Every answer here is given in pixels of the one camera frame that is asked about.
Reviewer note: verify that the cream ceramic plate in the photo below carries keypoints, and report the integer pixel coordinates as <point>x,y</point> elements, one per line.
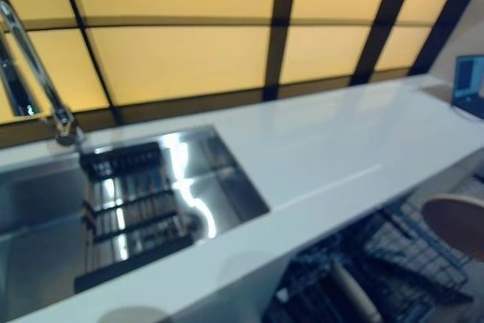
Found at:
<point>355,292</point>
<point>457,228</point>

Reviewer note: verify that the yellow backlit panel wall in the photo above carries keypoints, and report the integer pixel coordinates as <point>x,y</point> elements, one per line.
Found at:
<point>170,58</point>

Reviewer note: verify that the white cabinet door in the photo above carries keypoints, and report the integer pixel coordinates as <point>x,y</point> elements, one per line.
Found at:
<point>234,292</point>

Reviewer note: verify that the black roll-up dish rack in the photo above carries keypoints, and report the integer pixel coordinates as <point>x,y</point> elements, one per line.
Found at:
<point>132,202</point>

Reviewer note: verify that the stainless steel sink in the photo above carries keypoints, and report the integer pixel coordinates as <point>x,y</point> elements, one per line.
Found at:
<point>38,224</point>

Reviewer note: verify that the chrome kitchen faucet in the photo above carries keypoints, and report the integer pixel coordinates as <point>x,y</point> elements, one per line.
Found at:
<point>56,111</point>

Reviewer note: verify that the open laptop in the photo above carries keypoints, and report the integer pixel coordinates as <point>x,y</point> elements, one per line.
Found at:
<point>469,81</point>

